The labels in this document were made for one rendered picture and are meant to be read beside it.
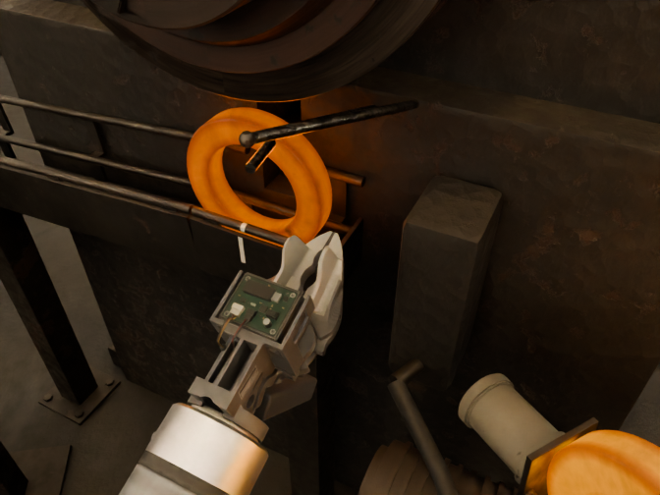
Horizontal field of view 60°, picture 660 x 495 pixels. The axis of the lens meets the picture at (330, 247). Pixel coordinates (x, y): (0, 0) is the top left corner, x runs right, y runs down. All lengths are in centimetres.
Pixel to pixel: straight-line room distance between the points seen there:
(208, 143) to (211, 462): 36
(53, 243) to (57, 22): 115
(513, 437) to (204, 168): 44
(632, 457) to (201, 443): 30
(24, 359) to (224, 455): 121
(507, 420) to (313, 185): 30
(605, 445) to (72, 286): 152
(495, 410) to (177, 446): 28
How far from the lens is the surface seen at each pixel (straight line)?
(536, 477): 54
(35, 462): 143
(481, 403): 56
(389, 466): 69
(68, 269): 183
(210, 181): 71
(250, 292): 49
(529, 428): 55
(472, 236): 55
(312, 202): 64
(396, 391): 66
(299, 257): 56
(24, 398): 155
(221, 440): 46
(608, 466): 47
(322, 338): 53
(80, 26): 86
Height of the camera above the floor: 114
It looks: 41 degrees down
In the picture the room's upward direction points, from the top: straight up
